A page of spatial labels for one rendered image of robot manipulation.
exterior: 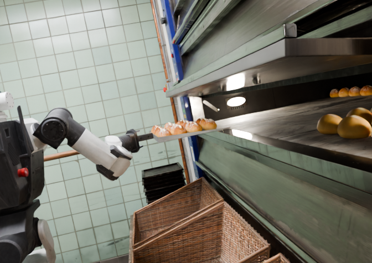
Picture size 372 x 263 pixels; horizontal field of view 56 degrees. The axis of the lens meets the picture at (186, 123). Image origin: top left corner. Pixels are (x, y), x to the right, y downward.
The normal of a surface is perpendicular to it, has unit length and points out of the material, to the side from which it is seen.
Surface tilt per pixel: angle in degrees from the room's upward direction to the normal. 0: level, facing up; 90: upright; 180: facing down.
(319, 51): 90
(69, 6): 90
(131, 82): 90
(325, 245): 70
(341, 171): 90
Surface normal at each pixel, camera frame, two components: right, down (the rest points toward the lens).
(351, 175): -0.97, 0.20
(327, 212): -0.98, -0.15
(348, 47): 0.14, 0.04
